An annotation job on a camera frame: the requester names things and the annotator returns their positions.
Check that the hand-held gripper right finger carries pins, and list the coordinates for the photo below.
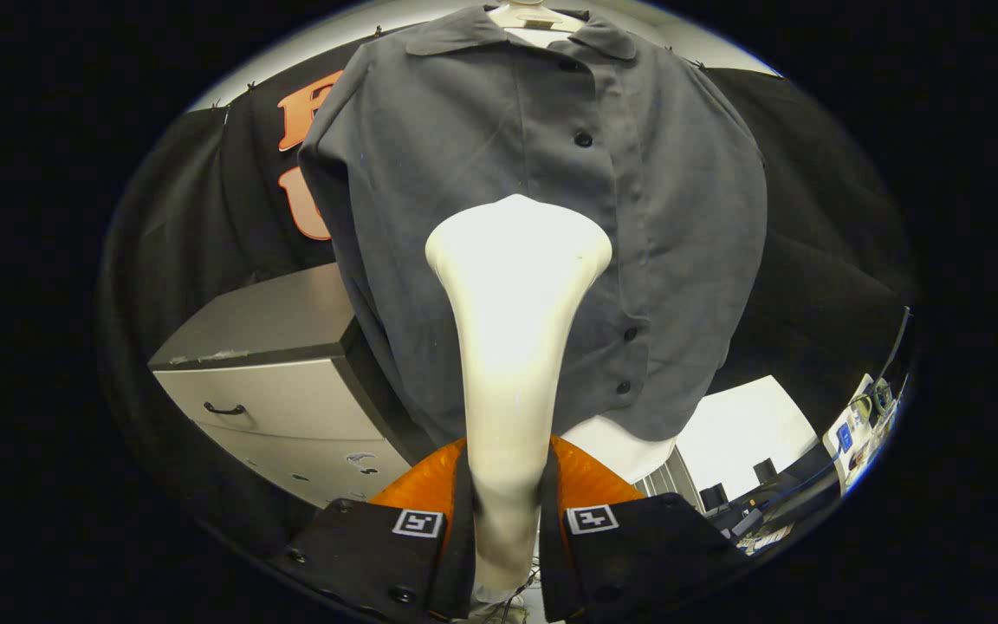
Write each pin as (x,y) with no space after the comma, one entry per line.
(551,546)

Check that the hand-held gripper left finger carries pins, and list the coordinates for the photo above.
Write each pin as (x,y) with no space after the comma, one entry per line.
(463,537)

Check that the white garment steamer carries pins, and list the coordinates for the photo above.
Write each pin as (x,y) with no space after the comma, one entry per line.
(512,347)

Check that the grey button shirt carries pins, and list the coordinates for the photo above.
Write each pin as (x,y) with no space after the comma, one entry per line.
(430,156)

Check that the white mannequin torso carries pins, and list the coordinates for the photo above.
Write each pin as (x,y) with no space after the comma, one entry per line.
(620,446)

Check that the grey ribbed panel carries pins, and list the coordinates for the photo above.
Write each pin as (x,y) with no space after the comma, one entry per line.
(668,481)

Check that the small black box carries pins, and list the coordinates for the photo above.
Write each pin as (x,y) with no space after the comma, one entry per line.
(765,471)
(714,497)

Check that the printed papers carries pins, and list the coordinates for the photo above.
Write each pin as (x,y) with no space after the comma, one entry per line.
(763,539)

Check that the grey drawer cabinet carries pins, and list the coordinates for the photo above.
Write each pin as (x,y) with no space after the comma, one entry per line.
(291,407)

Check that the white cluttered side table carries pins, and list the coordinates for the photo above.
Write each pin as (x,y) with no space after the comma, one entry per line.
(854,425)

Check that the black monitor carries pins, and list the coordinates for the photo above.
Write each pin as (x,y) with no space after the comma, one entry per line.
(899,342)

